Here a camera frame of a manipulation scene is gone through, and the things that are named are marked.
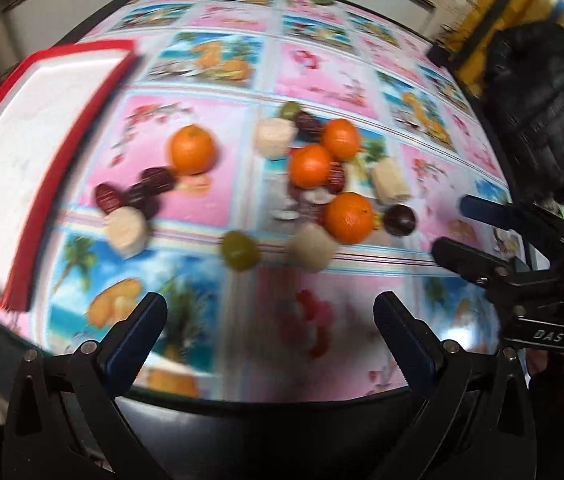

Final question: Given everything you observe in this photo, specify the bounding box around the orange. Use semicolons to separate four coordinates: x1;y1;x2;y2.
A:
324;192;375;245
288;144;337;191
168;124;215;176
321;118;361;162

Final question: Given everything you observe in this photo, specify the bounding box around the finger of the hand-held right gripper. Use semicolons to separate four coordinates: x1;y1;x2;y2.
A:
432;237;530;291
460;195;564;248

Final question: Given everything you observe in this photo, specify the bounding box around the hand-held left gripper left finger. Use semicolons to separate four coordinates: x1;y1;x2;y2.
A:
2;292;170;480

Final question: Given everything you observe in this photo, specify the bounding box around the red rimmed white tray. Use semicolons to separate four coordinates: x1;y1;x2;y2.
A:
0;39;141;313

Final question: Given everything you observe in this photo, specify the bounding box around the red date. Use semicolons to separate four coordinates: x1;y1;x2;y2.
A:
127;184;161;220
323;162;347;193
294;111;323;142
94;182;123;213
141;166;179;195

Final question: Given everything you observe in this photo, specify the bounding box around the small black device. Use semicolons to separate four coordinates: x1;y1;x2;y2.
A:
426;42;455;65

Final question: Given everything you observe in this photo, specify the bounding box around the yellow wooden frame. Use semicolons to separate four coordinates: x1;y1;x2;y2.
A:
442;0;564;86

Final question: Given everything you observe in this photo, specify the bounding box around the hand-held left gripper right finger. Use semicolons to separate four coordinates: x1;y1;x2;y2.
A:
373;292;537;480

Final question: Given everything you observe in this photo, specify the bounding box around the black rimmed table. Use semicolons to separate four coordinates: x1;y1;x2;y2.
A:
0;0;542;480

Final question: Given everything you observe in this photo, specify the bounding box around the beige corn cob piece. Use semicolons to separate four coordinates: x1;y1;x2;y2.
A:
253;117;297;160

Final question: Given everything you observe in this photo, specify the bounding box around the fruit print tablecloth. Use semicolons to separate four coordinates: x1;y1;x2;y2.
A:
9;0;537;403

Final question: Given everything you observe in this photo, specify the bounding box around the black puffy jacket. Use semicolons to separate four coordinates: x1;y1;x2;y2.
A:
482;20;564;206

